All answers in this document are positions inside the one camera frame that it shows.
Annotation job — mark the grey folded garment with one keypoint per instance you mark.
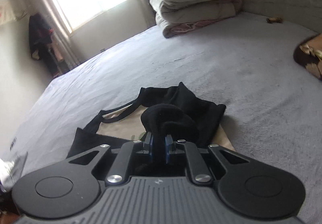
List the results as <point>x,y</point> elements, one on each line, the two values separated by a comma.
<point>16,167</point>

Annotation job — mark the white cloth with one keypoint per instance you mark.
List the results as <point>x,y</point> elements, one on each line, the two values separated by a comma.
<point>7,175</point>

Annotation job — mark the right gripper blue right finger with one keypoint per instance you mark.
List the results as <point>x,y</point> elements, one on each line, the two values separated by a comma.
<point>182,152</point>

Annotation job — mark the folded grey pink quilt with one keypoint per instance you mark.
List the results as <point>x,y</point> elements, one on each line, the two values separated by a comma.
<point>175,17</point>

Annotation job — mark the grey patterned curtain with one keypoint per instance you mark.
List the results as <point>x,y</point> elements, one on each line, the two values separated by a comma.
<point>46,10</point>

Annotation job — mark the brown ruffled blanket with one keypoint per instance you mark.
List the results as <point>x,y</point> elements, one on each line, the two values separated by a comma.
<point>308,55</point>

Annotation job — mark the black label on sheet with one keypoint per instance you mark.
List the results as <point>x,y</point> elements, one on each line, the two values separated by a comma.
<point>13,143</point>

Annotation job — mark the hanging dark clothes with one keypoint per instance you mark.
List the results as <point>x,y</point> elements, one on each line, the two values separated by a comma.
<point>41,44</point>

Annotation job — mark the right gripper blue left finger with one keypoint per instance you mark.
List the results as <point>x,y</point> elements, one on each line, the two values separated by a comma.
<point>127,158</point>

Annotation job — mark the cream and black sweatshirt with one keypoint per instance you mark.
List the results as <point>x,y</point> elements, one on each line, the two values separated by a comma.
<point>174,111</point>

